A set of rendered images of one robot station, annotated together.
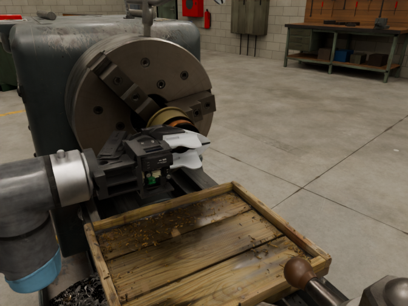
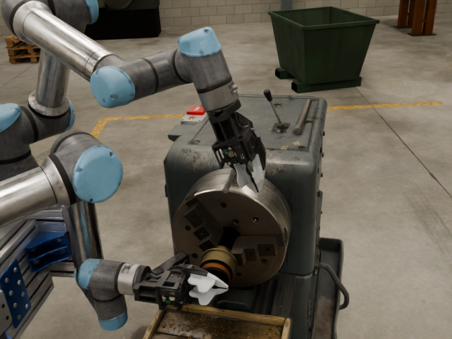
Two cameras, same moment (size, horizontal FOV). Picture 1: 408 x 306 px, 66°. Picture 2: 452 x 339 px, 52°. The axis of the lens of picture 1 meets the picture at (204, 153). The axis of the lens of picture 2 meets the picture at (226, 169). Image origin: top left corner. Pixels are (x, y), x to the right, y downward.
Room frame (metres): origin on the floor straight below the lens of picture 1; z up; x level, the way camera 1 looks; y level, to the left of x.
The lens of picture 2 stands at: (-0.08, -0.61, 1.81)
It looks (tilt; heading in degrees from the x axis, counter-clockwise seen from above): 27 degrees down; 44
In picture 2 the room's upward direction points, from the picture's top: 3 degrees counter-clockwise
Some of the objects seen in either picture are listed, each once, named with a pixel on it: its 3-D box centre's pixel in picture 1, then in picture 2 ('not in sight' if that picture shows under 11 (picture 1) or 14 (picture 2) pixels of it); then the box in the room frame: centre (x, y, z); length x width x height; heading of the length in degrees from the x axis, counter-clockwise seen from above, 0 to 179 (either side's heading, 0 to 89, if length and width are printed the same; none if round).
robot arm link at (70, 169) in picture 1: (72, 175); (133, 278); (0.39, 0.19, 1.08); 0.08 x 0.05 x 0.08; 29
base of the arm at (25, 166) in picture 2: not in sight; (13, 166); (0.39, 0.75, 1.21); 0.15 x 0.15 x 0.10
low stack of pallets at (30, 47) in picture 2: not in sight; (41, 43); (3.88, 7.83, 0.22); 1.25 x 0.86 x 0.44; 46
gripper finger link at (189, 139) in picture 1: (190, 142); (206, 284); (0.48, 0.02, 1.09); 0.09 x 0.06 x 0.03; 119
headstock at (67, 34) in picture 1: (98, 83); (253, 171); (1.03, 0.35, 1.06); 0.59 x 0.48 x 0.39; 29
